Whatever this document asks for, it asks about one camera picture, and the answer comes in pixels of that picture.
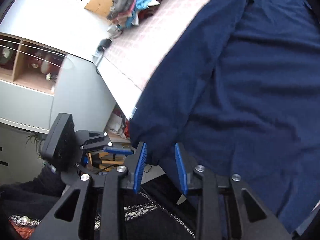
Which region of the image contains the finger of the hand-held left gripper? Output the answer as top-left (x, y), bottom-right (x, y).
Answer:
top-left (80, 131), bottom-right (134, 156)

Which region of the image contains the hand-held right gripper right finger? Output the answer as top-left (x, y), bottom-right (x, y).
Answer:
top-left (174, 143), bottom-right (293, 240)

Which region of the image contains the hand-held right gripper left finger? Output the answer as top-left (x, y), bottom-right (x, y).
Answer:
top-left (30, 141), bottom-right (147, 240)

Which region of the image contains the navy blue sweatshirt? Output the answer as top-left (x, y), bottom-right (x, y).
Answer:
top-left (129, 0), bottom-right (320, 234)

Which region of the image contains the person's left forearm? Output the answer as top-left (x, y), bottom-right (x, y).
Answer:
top-left (0, 166), bottom-right (67, 200)

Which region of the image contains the wooden stool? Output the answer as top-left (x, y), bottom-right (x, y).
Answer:
top-left (87, 142), bottom-right (132, 172)

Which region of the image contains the green potted plant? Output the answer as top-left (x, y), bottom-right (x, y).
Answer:
top-left (25, 132), bottom-right (49, 167)

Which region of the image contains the white bag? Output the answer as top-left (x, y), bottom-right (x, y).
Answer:
top-left (106, 105), bottom-right (132, 140)

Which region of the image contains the person's dark patterned clothing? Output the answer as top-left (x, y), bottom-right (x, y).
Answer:
top-left (0, 172), bottom-right (197, 240)

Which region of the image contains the black power adapter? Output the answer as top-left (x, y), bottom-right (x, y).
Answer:
top-left (97, 39), bottom-right (112, 51)

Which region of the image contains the pink plaid blanket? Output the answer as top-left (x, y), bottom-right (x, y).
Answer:
top-left (96, 0), bottom-right (225, 92)

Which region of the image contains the folded pink garment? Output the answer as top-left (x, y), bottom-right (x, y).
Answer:
top-left (114, 2), bottom-right (137, 22)

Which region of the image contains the folded brown garment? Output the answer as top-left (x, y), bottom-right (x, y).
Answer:
top-left (139, 0), bottom-right (179, 25)

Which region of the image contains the wooden wall shelf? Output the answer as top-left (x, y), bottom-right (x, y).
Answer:
top-left (0, 31), bottom-right (69, 97)

